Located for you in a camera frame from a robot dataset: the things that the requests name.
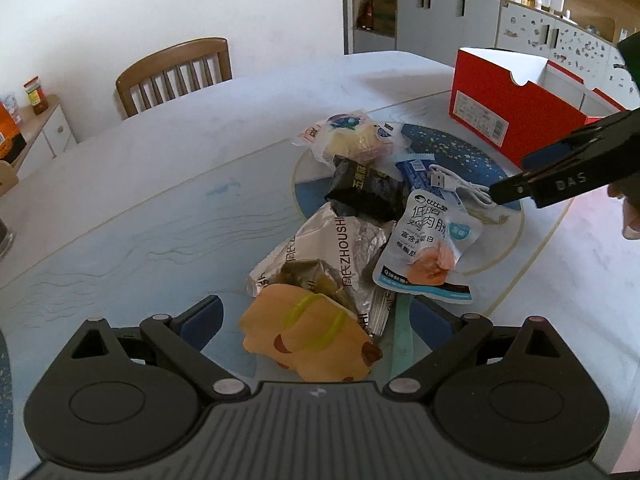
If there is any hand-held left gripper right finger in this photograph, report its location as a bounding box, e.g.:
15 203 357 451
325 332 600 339
382 296 576 398

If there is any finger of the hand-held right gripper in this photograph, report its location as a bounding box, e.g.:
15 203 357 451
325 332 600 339
487 152 640 210
521 108 640 171

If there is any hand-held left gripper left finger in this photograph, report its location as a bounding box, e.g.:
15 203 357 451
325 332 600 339
47 295 251 402

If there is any mint green oblong case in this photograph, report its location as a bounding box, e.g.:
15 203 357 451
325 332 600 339
385 292 416 381

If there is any red shoe box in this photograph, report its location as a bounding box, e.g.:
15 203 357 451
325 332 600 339
448 46 631 170

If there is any orange capybara plush toy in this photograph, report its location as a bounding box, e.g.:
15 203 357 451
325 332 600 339
240 284 383 385

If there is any white USB cable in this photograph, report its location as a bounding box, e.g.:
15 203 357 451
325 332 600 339
427 162 511 223

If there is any silver foil snack packet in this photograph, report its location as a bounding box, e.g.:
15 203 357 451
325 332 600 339
246 202 396 338

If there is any blue snack packet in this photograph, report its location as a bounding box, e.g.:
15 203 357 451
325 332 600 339
395 152 453 206

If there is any black snack packet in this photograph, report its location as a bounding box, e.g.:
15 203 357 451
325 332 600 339
324 156 408 221

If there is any clear bread packet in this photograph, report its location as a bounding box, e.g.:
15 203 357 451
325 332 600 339
291 112 408 166

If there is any person's right hand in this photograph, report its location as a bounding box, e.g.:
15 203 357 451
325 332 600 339
607 184 640 242

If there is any dark cloth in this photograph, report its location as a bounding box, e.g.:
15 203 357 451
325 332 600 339
616 31 640 97

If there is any grey storage cabinet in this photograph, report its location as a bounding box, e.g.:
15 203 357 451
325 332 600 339
342 0 640 92

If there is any white side cabinet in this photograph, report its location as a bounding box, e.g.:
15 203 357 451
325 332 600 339
10 105 78 171

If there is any red ornament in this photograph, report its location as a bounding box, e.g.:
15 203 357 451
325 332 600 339
357 0 377 31

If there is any wooden chair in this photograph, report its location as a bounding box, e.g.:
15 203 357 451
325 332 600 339
115 37 233 121

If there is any orange box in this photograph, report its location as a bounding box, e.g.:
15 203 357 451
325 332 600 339
0 100 28 163

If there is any red lid jar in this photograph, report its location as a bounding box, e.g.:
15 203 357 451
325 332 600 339
23 76 50 116

